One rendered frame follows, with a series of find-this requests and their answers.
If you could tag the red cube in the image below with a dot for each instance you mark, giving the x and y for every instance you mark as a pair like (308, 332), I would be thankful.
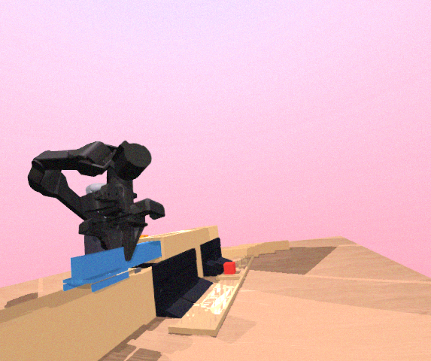
(229, 268)

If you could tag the blue long bar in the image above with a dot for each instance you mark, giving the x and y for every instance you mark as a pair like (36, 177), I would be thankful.
(90, 268)

